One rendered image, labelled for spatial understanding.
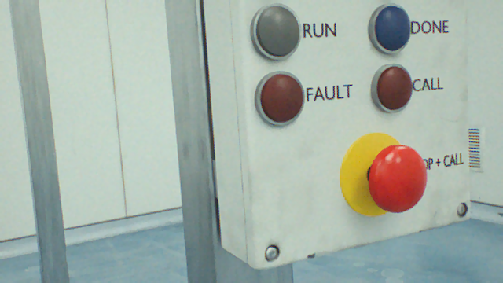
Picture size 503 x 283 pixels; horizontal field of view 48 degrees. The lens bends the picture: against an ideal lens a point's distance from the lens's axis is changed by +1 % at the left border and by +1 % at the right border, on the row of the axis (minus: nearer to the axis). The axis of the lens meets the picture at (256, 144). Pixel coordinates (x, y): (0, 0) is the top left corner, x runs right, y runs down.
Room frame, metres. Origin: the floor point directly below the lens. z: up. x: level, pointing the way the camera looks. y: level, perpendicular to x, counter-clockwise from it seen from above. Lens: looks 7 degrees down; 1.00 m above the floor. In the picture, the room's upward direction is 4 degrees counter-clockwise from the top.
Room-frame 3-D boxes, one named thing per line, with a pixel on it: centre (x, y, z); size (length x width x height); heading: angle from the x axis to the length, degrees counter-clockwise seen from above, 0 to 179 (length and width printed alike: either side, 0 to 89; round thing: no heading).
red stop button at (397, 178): (0.33, -0.07, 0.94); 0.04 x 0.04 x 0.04; 28
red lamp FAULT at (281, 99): (0.30, -0.02, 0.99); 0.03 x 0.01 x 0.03; 118
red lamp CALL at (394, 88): (0.34, -0.09, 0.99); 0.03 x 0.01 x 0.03; 118
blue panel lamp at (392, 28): (0.34, -0.09, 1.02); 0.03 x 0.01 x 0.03; 118
